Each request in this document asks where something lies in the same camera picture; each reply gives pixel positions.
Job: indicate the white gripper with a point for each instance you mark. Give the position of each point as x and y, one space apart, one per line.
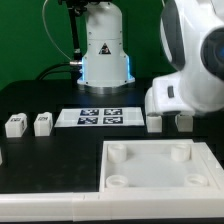
163 97

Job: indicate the white L-shaped fence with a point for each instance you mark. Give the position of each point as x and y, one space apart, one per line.
116 204

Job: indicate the white sheet with tags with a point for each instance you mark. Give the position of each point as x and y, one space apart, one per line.
98 117

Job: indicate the white square tabletop part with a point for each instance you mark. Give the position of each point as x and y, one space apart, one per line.
159 164

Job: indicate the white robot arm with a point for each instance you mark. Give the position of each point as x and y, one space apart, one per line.
192 36

